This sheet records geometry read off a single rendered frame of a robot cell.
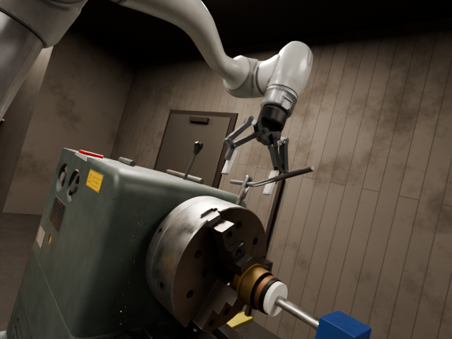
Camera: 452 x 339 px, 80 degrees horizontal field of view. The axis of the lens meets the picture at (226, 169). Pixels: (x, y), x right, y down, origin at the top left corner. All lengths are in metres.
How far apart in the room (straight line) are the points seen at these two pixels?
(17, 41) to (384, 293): 2.62
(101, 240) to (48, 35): 0.42
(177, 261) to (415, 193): 2.26
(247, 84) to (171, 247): 0.50
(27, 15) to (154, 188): 0.41
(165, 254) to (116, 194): 0.18
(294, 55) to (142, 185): 0.52
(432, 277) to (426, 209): 0.50
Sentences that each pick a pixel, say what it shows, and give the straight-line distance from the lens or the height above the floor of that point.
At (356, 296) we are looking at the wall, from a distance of 2.72.
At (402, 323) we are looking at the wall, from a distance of 2.70.
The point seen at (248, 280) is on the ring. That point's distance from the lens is 0.62.
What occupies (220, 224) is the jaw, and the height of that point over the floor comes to 1.19.
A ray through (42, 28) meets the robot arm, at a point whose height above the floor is 1.46.
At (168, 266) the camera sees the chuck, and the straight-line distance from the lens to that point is 0.63.
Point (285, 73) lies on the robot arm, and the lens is 0.76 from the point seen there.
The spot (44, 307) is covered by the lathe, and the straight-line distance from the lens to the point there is 1.01.
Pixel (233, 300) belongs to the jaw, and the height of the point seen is 1.04.
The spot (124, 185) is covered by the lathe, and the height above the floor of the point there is 1.22.
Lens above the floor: 1.29
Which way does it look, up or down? 3 degrees up
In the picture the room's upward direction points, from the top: 15 degrees clockwise
